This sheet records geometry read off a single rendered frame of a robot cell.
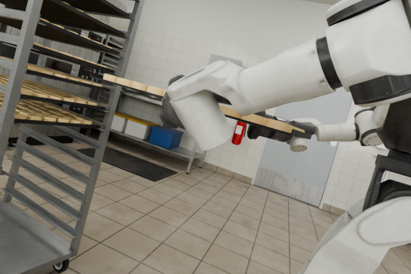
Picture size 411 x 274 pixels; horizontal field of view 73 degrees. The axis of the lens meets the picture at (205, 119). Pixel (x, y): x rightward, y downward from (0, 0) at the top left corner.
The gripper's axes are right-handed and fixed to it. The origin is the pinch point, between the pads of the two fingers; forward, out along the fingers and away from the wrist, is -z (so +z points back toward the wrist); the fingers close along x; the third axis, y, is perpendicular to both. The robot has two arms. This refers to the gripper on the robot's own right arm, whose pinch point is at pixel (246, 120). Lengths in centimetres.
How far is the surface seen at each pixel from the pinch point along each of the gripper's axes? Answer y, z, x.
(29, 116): -28, -74, -21
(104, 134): -47, -46, -26
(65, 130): -65, -65, -32
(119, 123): -367, -28, -65
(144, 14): -449, -32, 128
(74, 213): -50, -51, -68
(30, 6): -15, -79, 16
